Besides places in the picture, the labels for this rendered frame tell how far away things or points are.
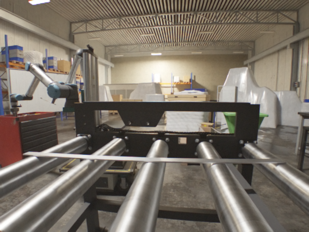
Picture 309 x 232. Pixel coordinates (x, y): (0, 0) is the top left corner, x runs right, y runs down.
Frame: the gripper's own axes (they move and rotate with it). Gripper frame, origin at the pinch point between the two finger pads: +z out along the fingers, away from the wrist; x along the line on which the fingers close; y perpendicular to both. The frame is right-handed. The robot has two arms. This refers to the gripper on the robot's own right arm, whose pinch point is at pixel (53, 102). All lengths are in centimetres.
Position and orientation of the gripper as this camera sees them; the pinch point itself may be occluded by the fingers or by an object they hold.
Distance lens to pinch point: 273.8
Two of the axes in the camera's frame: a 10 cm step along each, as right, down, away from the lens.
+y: 9.1, 3.9, 1.2
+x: -1.3, -0.1, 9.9
